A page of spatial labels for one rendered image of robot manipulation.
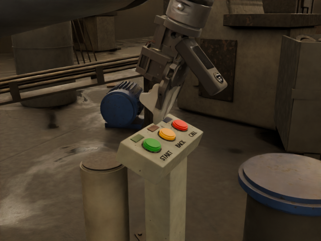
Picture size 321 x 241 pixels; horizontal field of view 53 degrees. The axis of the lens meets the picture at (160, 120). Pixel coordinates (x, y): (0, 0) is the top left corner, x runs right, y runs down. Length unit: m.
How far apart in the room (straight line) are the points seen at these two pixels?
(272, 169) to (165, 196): 0.40
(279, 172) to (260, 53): 1.68
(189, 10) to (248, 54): 2.08
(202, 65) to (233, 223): 1.05
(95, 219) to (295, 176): 0.57
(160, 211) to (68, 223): 0.81
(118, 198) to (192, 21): 0.47
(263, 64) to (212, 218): 1.41
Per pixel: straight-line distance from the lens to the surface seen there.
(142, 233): 1.44
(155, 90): 0.64
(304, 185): 0.99
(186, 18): 0.59
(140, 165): 0.69
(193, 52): 0.59
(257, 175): 1.00
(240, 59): 2.69
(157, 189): 0.78
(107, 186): 0.82
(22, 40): 3.38
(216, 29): 2.79
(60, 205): 1.69
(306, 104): 1.97
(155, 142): 0.71
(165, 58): 0.61
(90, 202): 0.86
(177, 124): 0.82
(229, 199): 1.70
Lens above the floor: 0.87
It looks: 18 degrees down
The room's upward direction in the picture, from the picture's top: straight up
